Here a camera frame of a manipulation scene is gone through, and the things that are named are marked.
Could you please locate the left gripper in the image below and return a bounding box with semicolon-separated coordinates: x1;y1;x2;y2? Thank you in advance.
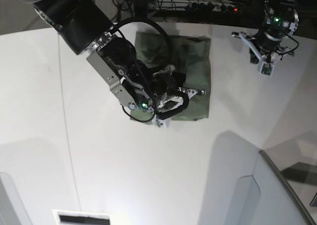
251;29;295;61

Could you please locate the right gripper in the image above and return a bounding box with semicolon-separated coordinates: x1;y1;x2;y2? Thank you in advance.
149;64;206;116

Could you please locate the olive green t-shirt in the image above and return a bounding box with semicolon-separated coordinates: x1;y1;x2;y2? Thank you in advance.
135;32;211;121

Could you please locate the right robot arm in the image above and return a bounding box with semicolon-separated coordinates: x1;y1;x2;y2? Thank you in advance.
20;0;205;119

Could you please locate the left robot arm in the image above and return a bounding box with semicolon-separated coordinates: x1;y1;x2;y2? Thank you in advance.
251;0;299;58

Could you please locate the black power strip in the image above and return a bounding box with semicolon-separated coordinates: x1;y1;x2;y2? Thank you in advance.
185;2;239;13

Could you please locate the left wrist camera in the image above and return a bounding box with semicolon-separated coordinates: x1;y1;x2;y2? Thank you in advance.
257;62;274;77

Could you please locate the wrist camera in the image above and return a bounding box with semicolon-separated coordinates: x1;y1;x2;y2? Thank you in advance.
152;116;171;129
257;62;274;77

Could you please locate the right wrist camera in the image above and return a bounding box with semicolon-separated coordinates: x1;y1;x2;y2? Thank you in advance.
152;116;171;129

